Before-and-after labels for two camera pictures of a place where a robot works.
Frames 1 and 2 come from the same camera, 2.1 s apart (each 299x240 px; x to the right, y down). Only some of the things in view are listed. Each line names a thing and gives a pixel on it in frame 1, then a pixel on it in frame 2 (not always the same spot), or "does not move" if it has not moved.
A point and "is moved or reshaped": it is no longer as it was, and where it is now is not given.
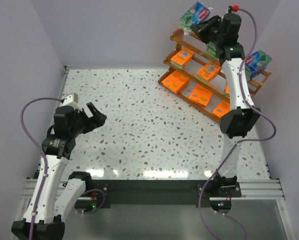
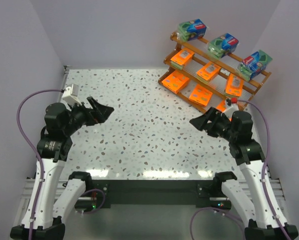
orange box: x=175 y=81 does not move
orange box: x=201 y=95 does not move
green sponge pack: x=255 y=63 does not move
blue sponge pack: x=197 y=13 is moved or reshaped
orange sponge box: x=182 y=58 does not move
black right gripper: x=206 y=28 to x=213 y=122
